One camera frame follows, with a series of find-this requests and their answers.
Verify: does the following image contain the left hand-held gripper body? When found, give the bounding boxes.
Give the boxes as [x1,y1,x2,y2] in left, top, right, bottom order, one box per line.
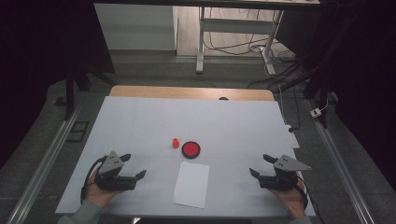
[94,150,138,191]

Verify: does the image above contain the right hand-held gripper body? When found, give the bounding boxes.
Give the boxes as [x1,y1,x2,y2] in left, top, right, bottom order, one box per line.
[258,154,312,191]

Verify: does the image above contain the white paper sheet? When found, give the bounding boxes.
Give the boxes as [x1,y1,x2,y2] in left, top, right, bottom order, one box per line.
[173,161,211,209]

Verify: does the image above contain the round red ink pad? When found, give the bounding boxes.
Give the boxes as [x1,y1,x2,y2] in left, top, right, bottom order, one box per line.
[181,141,202,160]

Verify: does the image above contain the person's left hand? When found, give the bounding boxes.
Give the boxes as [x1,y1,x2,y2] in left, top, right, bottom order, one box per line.
[84,173,125,209]

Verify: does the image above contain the person's right hand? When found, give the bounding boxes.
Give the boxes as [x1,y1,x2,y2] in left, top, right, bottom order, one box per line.
[269,177,307,218]

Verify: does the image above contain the white power strip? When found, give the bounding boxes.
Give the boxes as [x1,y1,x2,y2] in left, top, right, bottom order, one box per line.
[285,124,301,149]

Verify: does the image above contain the black stand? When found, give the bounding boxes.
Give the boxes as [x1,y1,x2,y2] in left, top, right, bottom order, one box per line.
[276,8,359,129]
[64,62,118,120]

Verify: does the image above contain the white cabinet panel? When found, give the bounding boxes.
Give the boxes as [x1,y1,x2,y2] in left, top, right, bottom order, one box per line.
[93,3,178,51]

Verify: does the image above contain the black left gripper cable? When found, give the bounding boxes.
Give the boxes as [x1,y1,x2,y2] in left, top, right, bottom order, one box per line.
[79,155,108,204]

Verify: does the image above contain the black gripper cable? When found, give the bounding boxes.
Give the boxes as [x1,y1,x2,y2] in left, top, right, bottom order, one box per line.
[79,155,108,204]
[297,175,311,209]

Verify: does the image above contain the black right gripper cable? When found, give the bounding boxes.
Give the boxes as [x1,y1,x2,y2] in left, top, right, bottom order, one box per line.
[297,175,311,209]

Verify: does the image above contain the black floor frame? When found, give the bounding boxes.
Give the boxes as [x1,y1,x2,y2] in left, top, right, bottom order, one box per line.
[66,120,91,144]

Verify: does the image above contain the aluminium rail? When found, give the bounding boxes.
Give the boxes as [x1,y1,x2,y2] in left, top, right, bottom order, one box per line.
[6,105,82,224]
[306,99,377,224]

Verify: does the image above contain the black floor cables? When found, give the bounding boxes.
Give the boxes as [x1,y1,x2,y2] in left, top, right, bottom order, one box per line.
[204,7,300,90]

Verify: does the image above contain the white desk frame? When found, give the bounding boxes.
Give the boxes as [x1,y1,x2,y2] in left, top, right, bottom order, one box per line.
[195,7,285,76]

